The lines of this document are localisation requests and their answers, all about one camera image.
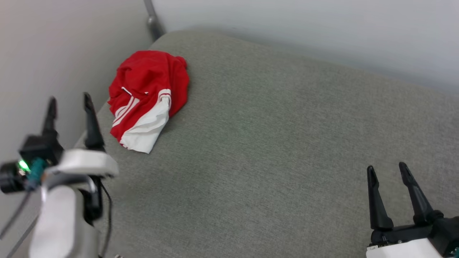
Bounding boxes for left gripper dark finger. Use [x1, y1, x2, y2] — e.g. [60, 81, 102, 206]
[83, 92, 105, 151]
[42, 96, 58, 138]

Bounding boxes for grey metal pole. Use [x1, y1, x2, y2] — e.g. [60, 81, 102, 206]
[143, 0, 165, 40]

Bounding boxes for red and white basketball jersey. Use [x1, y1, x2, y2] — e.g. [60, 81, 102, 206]
[108, 50, 190, 154]

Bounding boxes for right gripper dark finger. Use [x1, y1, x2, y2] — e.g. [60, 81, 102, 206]
[367, 166, 394, 230]
[399, 162, 444, 225]

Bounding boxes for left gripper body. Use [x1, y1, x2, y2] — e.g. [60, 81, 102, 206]
[20, 134, 119, 177]

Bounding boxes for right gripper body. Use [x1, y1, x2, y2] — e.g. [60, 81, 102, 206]
[366, 216, 459, 258]

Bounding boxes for grey fabric sofa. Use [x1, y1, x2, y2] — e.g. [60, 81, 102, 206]
[7, 29, 459, 258]

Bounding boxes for thin grey cable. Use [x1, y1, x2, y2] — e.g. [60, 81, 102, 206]
[0, 192, 33, 239]

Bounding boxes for thin black cable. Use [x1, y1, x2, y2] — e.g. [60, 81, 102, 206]
[99, 181, 113, 258]

